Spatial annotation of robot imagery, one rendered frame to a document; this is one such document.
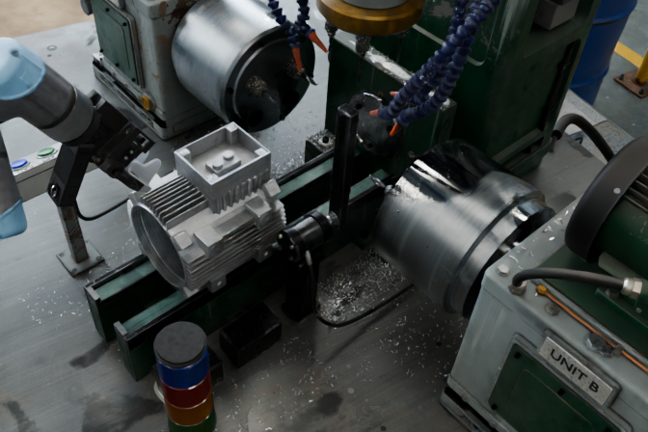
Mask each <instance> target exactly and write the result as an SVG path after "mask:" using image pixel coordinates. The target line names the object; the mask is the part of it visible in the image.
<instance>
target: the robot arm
mask: <svg viewBox="0 0 648 432"><path fill-rule="evenodd" d="M96 103H97V104H96ZM14 118H22V119H24V120H25V121H27V122H28V123H30V124H31V125H33V126H34V127H35V128H37V129H38V130H40V131H41V132H42V133H44V134H45V135H47V136H48V137H50V138H51V139H53V140H54V141H57V142H60V143H61V147H60V150H59V153H58V157H57V160H56V163H55V166H54V169H53V172H52V175H51V178H50V180H49V183H48V186H47V189H46V192H47V194H48V195H49V197H50V198H51V199H52V201H53V202H54V203H55V204H56V205H57V207H67V206H74V203H75V200H76V198H77V195H78V192H79V189H80V186H81V183H82V181H83V178H84V175H85V172H86V170H87V167H88V165H89V162H90V163H95V164H96V165H97V166H98V168H99V169H100V170H101V171H102V172H104V173H105V174H107V175H108V176H109V177H111V178H113V179H115V178H116V179H117V180H119V181H120V182H122V183H123V184H124V185H126V186H127V187H129V188H130V189H132V190H134V191H137V192H147V191H149V190H150V189H151V188H152V187H151V186H150V185H149V183H150V182H151V180H152V179H153V177H154V176H155V174H156V173H157V171H158V170H159V168H160V166H161V161H160V160H159V159H157V158H156V159H153V160H151V161H149V162H148V163H146V164H144V162H145V160H146V159H147V157H148V155H149V150H150V149H151V148H152V147H153V145H154V144H155V142H154V141H152V139H151V138H150V137H149V136H147V135H146V134H145V133H144V132H143V131H141V130H140V128H139V127H137V126H136V125H135V124H134V123H133V122H132V119H131V118H129V117H128V116H127V115H126V114H125V113H123V112H122V111H121V110H120V109H119V108H118V107H116V106H115V105H114V104H113V103H110V102H108V101H107V100H106V99H105V98H104V97H103V96H102V95H101V94H100V93H99V92H97V91H96V90H95V89H92V90H91V91H90V92H89V93H88V94H87V95H85V94H83V93H82V92H81V91H80V90H78V89H77V88H76V87H75V86H73V85H72V84H71V83H69V82H68V81H67V80H66V78H64V77H63V76H62V75H61V74H59V73H58V72H57V71H56V70H55V69H53V68H52V67H51V66H49V65H48V64H47V63H46V62H45V61H44V60H43V59H42V58H41V56H39V55H38V54H37V53H36V52H34V51H32V50H30V49H28V48H26V47H25V46H24V45H22V44H21V43H20V42H18V41H17V40H14V39H10V38H0V123H3V122H7V121H9V120H11V119H14ZM140 133H141V134H142V135H143V136H144V137H146V138H147V139H148V142H147V143H146V144H145V145H144V144H143V142H144V141H145V140H146V139H145V138H144V137H143V136H142V135H141V134H140ZM133 141H134V142H136V143H137V144H135V143H134V142H133ZM22 201H23V199H22V197H20V194H19V191H18V188H17V184H16V181H15V178H14V172H13V169H12V166H11V163H10V159H9V156H8V153H7V149H6V146H5V143H4V139H3V136H2V133H1V129H0V240H2V239H5V238H9V237H13V236H16V235H19V234H21V233H23V232H24V231H26V229H27V221H26V217H25V213H24V209H23V205H22Z"/></svg>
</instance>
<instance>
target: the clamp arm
mask: <svg viewBox="0 0 648 432"><path fill-rule="evenodd" d="M358 123H359V112H358V111H357V110H355V109H354V108H353V107H351V106H350V105H348V104H347V103H345V104H343V105H341V106H339V107H338V108H337V127H336V138H335V148H334V160H333V170H332V181H331V193H330V203H329V212H328V214H329V216H333V214H334V215H335V216H334V217H332V219H333V221H335V220H337V221H336V222H334V224H333V226H334V227H336V228H337V229H338V230H340V229H341V228H343V227H344V226H346V220H347V211H348V204H349V195H350V193H351V189H350V187H351V178H352V170H353V162H354V153H355V145H356V137H357V128H358ZM328 214H327V215H328ZM327 215H326V216H327Z"/></svg>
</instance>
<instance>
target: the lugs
mask: <svg viewBox="0 0 648 432"><path fill-rule="evenodd" d="M262 191H263V193H264V195H265V197H266V199H269V198H273V197H274V196H276V195H278V194H279V193H281V189H280V187H279V185H278V183H277V181H276V179H272V180H269V181H268V182H266V183H264V184H263V185H262ZM145 193H146V192H137V191H133V192H131V193H130V194H128V195H127V196H128V198H129V199H130V200H131V202H132V204H133V205H134V204H138V203H139V202H140V196H142V195H144V194H145ZM171 239H172V241H173V242H174V244H175V247H176V249H177V250H178V251H183V250H184V249H186V248H188V247H189V246H191V245H193V242H192V240H191V238H190V236H189V234H188V232H187V230H182V231H180V232H179V233H177V234H175V235H173V236H172V237H171ZM137 244H138V246H139V248H140V250H141V252H142V253H143V255H146V253H145V251H144V249H143V247H142V245H141V243H140V241H139V242H138V243H137ZM179 291H180V293H181V295H182V297H183V298H189V297H191V296H192V295H194V294H195V293H197V292H198V290H197V289H196V290H195V291H193V292H191V291H190V290H189V289H188V288H187V287H186V286H185V287H182V288H179Z"/></svg>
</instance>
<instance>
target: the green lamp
mask: <svg viewBox="0 0 648 432"><path fill-rule="evenodd" d="M167 416H168V414H167ZM168 420H169V425H170V428H171V430H172V432H210V430H211V429H212V427H213V425H214V421H215V411H214V402H213V408H212V410H211V412H210V414H209V416H208V417H207V418H206V419H205V420H203V421H202V422H200V423H198V424H195V425H180V424H177V423H175V422H174V421H172V420H171V419H170V417H169V416H168Z"/></svg>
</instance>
